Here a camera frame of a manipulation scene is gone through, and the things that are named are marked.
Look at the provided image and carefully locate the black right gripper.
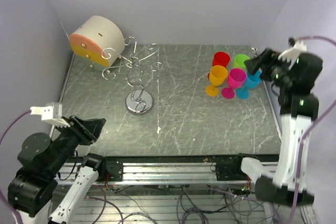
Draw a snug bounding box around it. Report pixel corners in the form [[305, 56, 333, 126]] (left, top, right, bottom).
[[244, 47, 294, 89]]

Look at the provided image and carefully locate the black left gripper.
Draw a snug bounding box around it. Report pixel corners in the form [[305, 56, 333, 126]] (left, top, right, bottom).
[[46, 113, 106, 175]]

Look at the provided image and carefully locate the green plastic wine glass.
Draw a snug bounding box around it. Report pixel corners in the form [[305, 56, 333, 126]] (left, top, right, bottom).
[[233, 54, 250, 71]]

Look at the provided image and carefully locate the blue plastic wine glass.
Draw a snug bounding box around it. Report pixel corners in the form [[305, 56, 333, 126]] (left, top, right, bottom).
[[236, 70, 261, 100]]

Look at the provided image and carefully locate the pink plastic wine glass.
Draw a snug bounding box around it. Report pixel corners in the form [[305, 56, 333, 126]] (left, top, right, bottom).
[[221, 68, 247, 99]]

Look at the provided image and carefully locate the red plastic wine glass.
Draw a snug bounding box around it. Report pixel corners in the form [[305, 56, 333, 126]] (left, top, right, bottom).
[[212, 51, 230, 69]]

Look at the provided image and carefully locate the orange plastic wine glass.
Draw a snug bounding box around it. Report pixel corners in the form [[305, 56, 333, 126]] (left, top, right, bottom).
[[205, 65, 228, 97]]

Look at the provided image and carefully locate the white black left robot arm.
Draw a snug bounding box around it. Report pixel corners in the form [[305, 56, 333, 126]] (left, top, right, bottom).
[[7, 116, 112, 223]]

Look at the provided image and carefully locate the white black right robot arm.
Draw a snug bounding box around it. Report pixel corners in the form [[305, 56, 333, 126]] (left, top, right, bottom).
[[231, 48, 323, 206]]

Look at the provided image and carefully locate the beige round box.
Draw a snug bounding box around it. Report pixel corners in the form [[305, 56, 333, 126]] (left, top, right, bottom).
[[69, 15, 125, 71]]

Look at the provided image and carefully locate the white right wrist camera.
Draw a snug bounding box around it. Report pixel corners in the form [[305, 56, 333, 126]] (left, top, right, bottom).
[[278, 37, 307, 63]]

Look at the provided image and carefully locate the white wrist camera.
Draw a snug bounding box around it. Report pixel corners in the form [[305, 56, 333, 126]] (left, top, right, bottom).
[[30, 102, 70, 127], [278, 37, 307, 63]]

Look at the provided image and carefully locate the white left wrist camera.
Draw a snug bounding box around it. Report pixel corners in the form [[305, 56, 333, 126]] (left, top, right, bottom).
[[30, 102, 70, 127]]

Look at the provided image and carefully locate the chrome wire glass rack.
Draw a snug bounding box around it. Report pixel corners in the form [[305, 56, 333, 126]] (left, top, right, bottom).
[[101, 36, 163, 115]]

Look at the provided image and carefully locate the aluminium mounting rail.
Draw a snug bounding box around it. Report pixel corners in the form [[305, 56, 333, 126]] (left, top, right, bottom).
[[31, 155, 289, 185]]

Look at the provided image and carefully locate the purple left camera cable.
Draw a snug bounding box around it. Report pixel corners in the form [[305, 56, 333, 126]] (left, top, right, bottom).
[[0, 111, 34, 224]]

